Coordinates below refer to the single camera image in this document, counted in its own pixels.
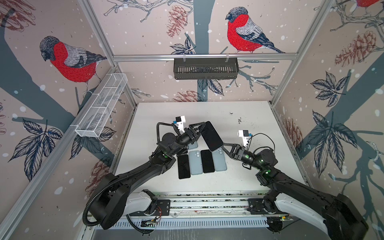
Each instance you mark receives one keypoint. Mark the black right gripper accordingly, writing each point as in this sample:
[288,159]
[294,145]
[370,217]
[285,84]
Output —
[239,153]

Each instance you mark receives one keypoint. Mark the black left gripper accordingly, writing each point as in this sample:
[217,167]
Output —
[191,134]

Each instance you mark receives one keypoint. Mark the pale blue phone case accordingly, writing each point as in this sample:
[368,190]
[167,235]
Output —
[219,160]
[193,146]

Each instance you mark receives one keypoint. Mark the pale green phone case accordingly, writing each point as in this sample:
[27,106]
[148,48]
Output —
[195,161]

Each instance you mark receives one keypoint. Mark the phone with black screen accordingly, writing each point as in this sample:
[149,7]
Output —
[183,167]

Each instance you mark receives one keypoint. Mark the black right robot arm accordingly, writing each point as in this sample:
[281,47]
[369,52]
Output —
[336,216]

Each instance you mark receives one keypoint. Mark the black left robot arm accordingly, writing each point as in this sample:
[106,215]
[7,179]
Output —
[108,202]

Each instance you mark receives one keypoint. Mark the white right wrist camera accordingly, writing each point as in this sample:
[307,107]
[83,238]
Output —
[245,135]

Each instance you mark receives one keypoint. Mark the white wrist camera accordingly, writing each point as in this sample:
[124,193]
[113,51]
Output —
[245,135]
[179,123]

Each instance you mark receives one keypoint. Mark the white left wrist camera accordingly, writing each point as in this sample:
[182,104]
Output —
[179,123]

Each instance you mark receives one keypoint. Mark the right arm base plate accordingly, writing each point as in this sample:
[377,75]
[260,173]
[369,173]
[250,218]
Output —
[260,206]

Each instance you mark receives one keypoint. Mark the black wall basket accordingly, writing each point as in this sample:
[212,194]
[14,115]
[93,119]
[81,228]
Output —
[206,68]

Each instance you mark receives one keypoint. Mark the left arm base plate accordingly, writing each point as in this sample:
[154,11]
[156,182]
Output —
[161,208]

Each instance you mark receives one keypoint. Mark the white wire mesh basket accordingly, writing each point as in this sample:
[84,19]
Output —
[99,112]

